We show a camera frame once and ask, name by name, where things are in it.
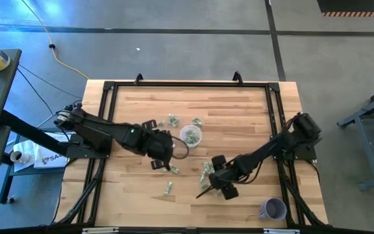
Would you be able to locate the yellow extension cable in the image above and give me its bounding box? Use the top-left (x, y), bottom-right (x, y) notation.
top-left (20, 0), bottom-right (91, 81)

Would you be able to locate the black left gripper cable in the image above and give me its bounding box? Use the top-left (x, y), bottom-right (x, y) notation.
top-left (170, 135), bottom-right (191, 161)

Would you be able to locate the clear plastic cup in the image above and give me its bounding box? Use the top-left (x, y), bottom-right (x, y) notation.
top-left (179, 124), bottom-right (203, 149)

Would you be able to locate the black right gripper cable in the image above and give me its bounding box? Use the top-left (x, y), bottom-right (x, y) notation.
top-left (234, 155), bottom-right (268, 185)

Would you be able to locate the thin black floor cable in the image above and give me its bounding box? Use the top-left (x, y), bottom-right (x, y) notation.
top-left (16, 68), bottom-right (55, 115)
top-left (17, 64), bottom-right (83, 99)

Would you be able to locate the black diagonal support bar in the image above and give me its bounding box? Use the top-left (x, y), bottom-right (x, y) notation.
top-left (0, 109), bottom-right (81, 157)

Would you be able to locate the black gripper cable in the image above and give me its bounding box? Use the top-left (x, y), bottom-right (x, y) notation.
top-left (170, 135), bottom-right (191, 161)
top-left (234, 155), bottom-right (268, 185)

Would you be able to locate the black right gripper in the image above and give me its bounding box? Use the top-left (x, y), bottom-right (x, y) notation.
top-left (209, 155), bottom-right (243, 201)

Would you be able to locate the purple mug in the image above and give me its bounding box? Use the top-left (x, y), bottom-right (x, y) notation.
top-left (258, 197), bottom-right (288, 222)

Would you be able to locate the black aluminium table frame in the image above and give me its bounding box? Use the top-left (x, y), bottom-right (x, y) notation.
top-left (52, 71), bottom-right (329, 228)

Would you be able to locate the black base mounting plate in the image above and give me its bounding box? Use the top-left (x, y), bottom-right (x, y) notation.
top-left (273, 142), bottom-right (318, 162)
top-left (65, 132), bottom-right (114, 160)

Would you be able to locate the white printed paper sheet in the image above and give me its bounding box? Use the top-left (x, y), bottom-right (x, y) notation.
top-left (33, 142), bottom-right (69, 170)

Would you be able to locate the black hazard-striped mat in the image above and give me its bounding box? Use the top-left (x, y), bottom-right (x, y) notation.
top-left (316, 0), bottom-right (374, 18)

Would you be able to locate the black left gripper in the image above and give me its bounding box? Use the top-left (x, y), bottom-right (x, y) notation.
top-left (141, 119), bottom-right (175, 171)

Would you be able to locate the white bracket strip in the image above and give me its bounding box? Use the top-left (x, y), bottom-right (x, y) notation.
top-left (82, 227), bottom-right (120, 234)
top-left (263, 228), bottom-right (301, 234)

